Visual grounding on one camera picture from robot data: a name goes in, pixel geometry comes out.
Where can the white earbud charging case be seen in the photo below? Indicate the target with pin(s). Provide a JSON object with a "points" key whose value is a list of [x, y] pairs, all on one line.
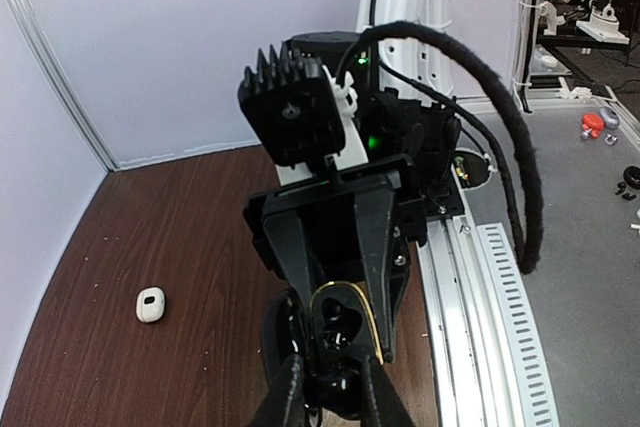
{"points": [[150, 305]]}

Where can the aluminium front table rail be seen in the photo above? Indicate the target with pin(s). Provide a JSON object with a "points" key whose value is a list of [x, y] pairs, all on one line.
{"points": [[560, 346]]}

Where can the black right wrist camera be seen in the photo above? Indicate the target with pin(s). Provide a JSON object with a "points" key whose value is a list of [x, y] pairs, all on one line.
{"points": [[304, 116]]}

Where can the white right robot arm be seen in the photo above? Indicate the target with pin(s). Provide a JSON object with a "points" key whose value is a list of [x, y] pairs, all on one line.
{"points": [[361, 131]]}

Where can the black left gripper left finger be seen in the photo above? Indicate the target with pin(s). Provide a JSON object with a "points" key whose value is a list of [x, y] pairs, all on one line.
{"points": [[284, 405]]}

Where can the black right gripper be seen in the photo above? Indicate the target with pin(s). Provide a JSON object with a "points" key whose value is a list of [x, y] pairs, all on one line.
{"points": [[348, 228]]}

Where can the left aluminium corner post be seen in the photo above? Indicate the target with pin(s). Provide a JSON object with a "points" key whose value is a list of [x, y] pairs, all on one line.
{"points": [[25, 16]]}

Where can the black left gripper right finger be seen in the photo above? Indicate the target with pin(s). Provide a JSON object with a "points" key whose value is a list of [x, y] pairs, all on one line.
{"points": [[381, 406]]}

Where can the black round cap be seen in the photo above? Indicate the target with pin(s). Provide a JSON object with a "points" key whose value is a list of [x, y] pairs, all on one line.
{"points": [[333, 343]]}

